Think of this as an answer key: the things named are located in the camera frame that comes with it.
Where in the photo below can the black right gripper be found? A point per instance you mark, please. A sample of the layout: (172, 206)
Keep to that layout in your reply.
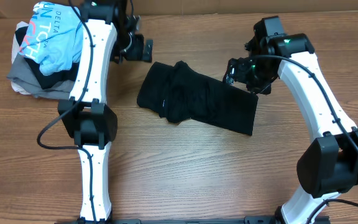
(239, 74)

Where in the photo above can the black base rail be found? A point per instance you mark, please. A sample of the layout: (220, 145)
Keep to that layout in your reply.
(197, 221)

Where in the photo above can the black folded garment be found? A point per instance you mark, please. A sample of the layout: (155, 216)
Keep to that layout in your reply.
(58, 59)

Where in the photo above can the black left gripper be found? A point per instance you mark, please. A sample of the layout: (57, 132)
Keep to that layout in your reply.
(137, 53)

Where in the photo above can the black t-shirt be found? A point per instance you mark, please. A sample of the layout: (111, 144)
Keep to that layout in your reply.
(178, 93)

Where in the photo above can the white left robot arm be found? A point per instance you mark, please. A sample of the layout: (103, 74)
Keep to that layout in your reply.
(109, 35)

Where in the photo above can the light blue printed t-shirt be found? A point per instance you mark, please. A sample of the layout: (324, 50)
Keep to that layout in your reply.
(48, 16)

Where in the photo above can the white folded garment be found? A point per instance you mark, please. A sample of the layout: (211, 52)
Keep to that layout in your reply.
(15, 50)

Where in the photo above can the grey folded garment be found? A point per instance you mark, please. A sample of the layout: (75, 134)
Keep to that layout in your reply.
(26, 73)

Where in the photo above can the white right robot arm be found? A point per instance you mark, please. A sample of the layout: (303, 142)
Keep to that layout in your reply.
(329, 167)

